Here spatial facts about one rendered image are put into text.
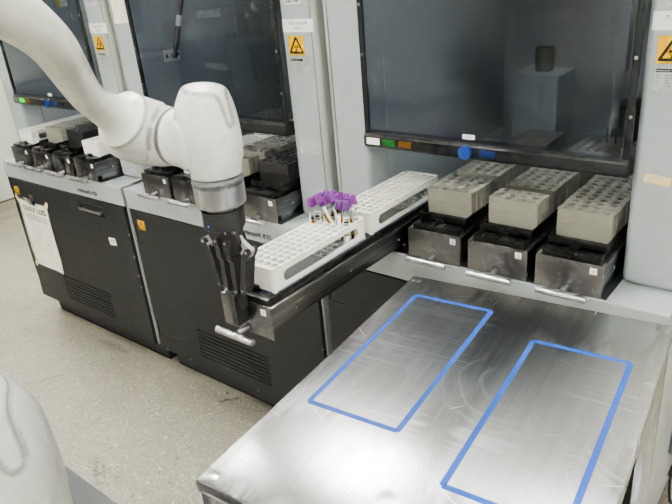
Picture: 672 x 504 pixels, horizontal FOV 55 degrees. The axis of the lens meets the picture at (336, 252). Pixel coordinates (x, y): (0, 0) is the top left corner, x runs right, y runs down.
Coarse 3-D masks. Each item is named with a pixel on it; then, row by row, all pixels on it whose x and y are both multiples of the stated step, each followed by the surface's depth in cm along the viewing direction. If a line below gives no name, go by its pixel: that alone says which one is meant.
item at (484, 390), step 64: (384, 320) 110; (448, 320) 108; (512, 320) 107; (576, 320) 105; (640, 320) 103; (320, 384) 95; (384, 384) 94; (448, 384) 93; (512, 384) 91; (576, 384) 90; (640, 384) 89; (256, 448) 84; (320, 448) 83; (384, 448) 82; (448, 448) 81; (512, 448) 80; (576, 448) 79; (640, 448) 110
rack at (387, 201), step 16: (400, 176) 165; (416, 176) 164; (432, 176) 163; (368, 192) 157; (384, 192) 156; (400, 192) 155; (416, 192) 157; (368, 208) 146; (384, 208) 147; (400, 208) 160; (368, 224) 144; (384, 224) 148
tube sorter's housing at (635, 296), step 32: (352, 0) 147; (352, 32) 150; (352, 64) 153; (352, 96) 157; (640, 96) 187; (352, 128) 160; (640, 128) 119; (352, 160) 164; (384, 160) 166; (416, 160) 178; (448, 160) 192; (640, 160) 121; (352, 192) 168; (640, 192) 123; (640, 224) 125; (416, 256) 152; (640, 256) 128; (352, 288) 169; (384, 288) 162; (480, 288) 143; (512, 288) 138; (608, 288) 130; (640, 288) 129; (352, 320) 173
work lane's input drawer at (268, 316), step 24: (408, 216) 154; (384, 240) 146; (336, 264) 136; (360, 264) 141; (288, 288) 125; (312, 288) 129; (336, 288) 135; (264, 312) 121; (288, 312) 125; (240, 336) 122; (264, 336) 124
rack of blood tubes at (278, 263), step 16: (304, 224) 141; (320, 224) 142; (352, 224) 139; (272, 240) 134; (288, 240) 134; (304, 240) 133; (320, 240) 133; (336, 240) 141; (352, 240) 140; (256, 256) 128; (272, 256) 127; (288, 256) 126; (304, 256) 128; (320, 256) 138; (336, 256) 136; (256, 272) 124; (272, 272) 122; (288, 272) 133; (304, 272) 129; (272, 288) 123
